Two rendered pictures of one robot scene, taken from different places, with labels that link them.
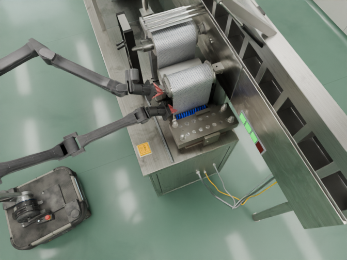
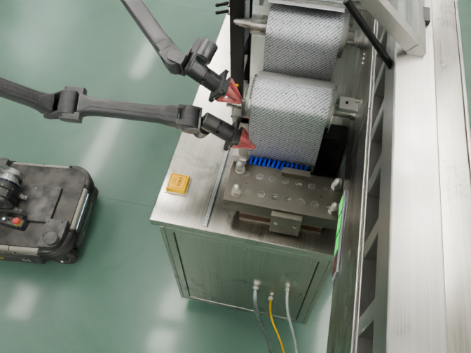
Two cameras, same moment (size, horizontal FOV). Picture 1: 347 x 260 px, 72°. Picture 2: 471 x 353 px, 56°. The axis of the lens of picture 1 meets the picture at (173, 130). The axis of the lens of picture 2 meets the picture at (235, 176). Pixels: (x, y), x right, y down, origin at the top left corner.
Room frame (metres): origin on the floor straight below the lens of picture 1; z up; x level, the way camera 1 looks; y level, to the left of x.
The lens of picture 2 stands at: (-0.09, -0.46, 2.27)
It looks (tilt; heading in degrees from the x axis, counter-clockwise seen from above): 56 degrees down; 32
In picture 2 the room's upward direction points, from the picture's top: straight up
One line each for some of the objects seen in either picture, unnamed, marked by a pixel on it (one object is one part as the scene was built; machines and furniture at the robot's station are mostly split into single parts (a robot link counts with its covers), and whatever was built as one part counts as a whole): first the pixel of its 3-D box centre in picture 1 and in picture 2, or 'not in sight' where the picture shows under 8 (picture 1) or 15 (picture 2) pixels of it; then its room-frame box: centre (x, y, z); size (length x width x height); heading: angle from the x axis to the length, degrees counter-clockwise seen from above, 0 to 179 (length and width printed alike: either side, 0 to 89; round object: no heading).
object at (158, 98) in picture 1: (160, 103); (240, 127); (0.80, 0.07, 1.05); 0.06 x 0.05 x 0.31; 110
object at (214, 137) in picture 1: (211, 139); (284, 224); (0.58, -0.23, 0.96); 0.10 x 0.03 x 0.11; 110
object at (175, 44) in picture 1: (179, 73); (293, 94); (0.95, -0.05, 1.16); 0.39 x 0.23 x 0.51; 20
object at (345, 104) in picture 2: (217, 67); (348, 104); (0.88, -0.26, 1.28); 0.06 x 0.05 x 0.02; 110
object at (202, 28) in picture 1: (199, 29); (355, 38); (1.11, -0.17, 1.33); 0.07 x 0.07 x 0.07; 20
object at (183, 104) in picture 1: (191, 101); (283, 144); (0.76, -0.11, 1.12); 0.23 x 0.01 x 0.18; 110
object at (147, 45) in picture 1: (147, 45); (260, 24); (1.01, 0.13, 1.33); 0.06 x 0.06 x 0.06; 20
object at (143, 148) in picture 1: (144, 149); (178, 183); (0.55, 0.19, 0.91); 0.07 x 0.07 x 0.02; 20
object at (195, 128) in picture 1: (203, 125); (286, 195); (0.67, -0.19, 1.00); 0.40 x 0.16 x 0.06; 110
